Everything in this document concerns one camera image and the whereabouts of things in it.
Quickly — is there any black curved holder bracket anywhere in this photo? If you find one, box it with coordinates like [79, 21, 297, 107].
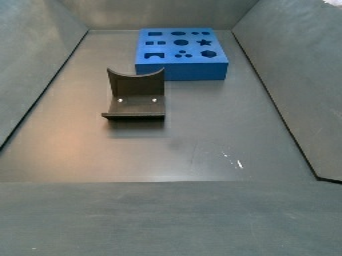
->
[102, 69, 166, 120]

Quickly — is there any blue shape sorter block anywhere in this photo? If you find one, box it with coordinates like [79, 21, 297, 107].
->
[135, 28, 229, 81]

